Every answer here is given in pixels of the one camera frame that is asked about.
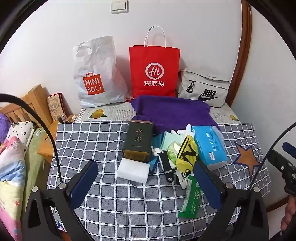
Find patterned brown book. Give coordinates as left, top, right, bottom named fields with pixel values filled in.
left=46, top=93, right=68, bottom=122

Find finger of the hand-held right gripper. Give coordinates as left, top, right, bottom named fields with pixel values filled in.
left=268, top=142, right=296, bottom=180

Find purple plush pillow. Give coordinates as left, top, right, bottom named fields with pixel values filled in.
left=0, top=113, right=12, bottom=144

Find white serrated sachet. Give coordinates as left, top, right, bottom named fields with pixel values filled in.
left=175, top=169, right=192, bottom=190

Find person's right hand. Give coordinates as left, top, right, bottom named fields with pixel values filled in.
left=280, top=196, right=296, bottom=235

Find white wall light switch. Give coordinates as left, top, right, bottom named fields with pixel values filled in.
left=110, top=0, right=129, bottom=14

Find purple towel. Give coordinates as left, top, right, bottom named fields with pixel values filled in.
left=130, top=95, right=221, bottom=136

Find light green small item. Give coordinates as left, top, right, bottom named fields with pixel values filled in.
left=167, top=150, right=179, bottom=165

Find beige zip waist bag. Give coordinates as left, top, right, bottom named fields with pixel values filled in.
left=177, top=69, right=231, bottom=108

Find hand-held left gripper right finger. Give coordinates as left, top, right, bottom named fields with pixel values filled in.
left=193, top=161, right=270, bottom=241

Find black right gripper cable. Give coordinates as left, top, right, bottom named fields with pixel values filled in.
left=253, top=123, right=296, bottom=189

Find dark green tea tin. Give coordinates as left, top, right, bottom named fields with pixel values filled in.
left=122, top=120, right=154, bottom=161

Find wooden nightstand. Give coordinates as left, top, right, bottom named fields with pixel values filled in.
left=37, top=114, right=79, bottom=164

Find teal blue small box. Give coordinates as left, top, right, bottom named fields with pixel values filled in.
left=148, top=134, right=163, bottom=176

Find light green blanket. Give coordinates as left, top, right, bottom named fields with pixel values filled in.
left=23, top=128, right=47, bottom=205

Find blue tissue pack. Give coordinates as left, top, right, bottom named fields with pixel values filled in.
left=191, top=126, right=228, bottom=171

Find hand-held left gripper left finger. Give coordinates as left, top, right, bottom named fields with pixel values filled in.
left=22, top=160, right=100, bottom=241

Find white disposable glove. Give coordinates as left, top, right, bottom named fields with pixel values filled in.
left=171, top=124, right=193, bottom=139

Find wooden bed headboard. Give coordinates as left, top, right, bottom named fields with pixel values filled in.
left=0, top=85, right=58, bottom=131

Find grey checkered tablecloth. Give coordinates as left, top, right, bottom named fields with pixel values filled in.
left=46, top=121, right=271, bottom=241

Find brown wooden door frame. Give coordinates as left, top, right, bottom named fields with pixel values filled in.
left=228, top=0, right=296, bottom=213

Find yellow black zip pouch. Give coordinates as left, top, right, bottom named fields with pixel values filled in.
left=175, top=137, right=199, bottom=173

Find red paper shopping bag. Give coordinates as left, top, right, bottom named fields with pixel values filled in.
left=129, top=26, right=181, bottom=98

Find green wet wipe packet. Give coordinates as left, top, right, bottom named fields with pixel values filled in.
left=179, top=175, right=204, bottom=219

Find mint green fabric pouch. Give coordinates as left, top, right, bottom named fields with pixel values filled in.
left=159, top=131, right=185, bottom=151

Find black watch strap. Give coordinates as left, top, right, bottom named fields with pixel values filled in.
left=158, top=150, right=175, bottom=183

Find pillows and bedding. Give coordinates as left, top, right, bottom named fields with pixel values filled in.
left=0, top=136, right=30, bottom=241

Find white floral pillow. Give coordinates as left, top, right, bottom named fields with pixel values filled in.
left=6, top=120, right=36, bottom=147

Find white plastic shopping bag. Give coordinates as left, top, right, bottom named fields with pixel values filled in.
left=73, top=35, right=131, bottom=107

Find white foam sponge block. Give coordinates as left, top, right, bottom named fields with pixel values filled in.
left=117, top=158, right=151, bottom=184

